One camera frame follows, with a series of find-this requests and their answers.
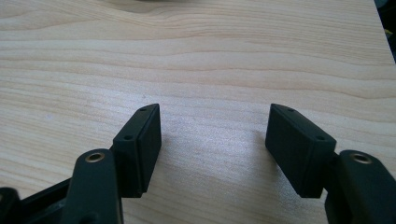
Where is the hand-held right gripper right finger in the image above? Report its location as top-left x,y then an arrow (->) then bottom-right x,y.
264,103 -> 396,224

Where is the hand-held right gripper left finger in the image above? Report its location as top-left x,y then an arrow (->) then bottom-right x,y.
60,103 -> 163,224

